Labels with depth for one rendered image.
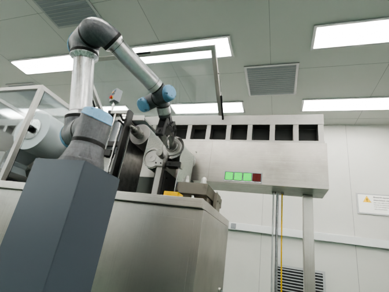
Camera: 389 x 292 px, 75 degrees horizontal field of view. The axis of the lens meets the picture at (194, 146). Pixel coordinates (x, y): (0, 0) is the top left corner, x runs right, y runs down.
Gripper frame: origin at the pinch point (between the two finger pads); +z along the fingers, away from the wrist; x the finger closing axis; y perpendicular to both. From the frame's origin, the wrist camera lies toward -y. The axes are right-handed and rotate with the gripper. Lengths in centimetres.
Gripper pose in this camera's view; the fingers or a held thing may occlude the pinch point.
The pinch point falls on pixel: (168, 147)
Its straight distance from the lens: 151.1
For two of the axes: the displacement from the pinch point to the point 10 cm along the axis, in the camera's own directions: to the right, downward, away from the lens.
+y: 2.9, -4.5, 8.4
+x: -9.5, -0.3, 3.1
